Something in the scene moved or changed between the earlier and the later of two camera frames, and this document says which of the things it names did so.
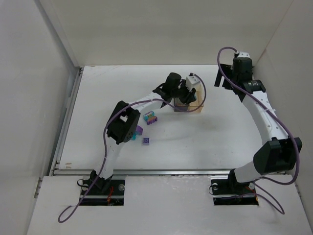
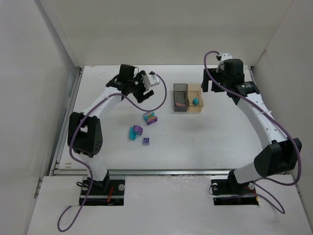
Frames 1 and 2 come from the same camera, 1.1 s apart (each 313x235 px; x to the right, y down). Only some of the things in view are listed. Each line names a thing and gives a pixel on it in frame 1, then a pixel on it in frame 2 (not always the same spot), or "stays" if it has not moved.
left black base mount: (102, 192) stays
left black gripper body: (187, 95) to (141, 86)
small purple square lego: (146, 140) stays
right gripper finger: (228, 70) to (215, 87)
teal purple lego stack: (149, 117) stays
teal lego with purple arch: (139, 131) stays
